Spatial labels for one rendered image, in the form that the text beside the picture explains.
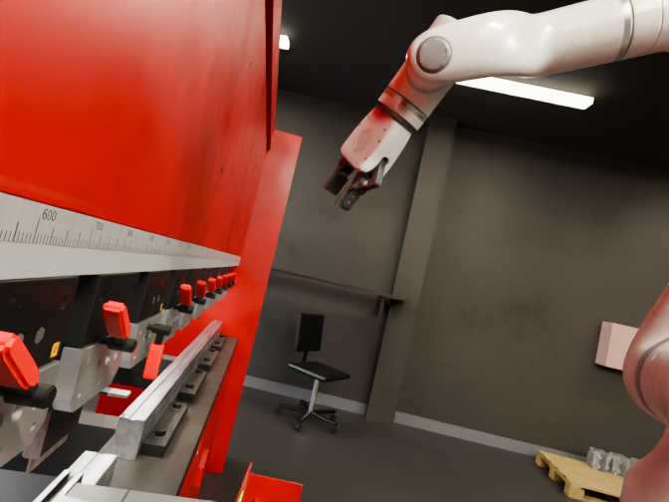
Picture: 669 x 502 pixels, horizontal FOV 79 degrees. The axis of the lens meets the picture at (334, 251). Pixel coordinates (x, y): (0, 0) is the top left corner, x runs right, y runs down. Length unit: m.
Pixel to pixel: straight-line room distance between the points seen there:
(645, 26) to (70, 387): 0.86
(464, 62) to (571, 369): 4.90
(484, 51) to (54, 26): 0.48
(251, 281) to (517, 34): 2.35
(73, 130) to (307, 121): 4.68
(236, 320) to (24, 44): 2.52
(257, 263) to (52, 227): 2.38
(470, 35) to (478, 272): 4.35
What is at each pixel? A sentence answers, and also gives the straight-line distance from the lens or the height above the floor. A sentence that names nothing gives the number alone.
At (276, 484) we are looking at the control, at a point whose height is 0.80.
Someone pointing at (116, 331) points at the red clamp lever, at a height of 1.28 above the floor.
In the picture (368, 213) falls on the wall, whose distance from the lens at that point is 4.72.
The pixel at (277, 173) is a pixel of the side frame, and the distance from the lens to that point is 2.82.
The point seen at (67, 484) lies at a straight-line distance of 0.82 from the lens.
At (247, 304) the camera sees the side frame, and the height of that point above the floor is 1.11.
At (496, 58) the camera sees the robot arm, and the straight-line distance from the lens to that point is 0.63.
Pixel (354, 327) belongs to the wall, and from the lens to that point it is 4.67.
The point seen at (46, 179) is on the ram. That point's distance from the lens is 0.40.
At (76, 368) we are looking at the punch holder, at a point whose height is 1.23.
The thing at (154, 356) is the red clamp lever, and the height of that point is 1.20.
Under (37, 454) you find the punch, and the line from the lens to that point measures 0.66.
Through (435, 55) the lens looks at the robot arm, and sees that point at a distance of 0.61.
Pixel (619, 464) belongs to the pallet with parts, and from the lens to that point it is 5.32.
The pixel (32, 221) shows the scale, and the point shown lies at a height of 1.39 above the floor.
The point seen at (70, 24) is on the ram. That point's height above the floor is 1.54.
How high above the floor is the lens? 1.40
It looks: 4 degrees up
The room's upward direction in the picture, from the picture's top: 13 degrees clockwise
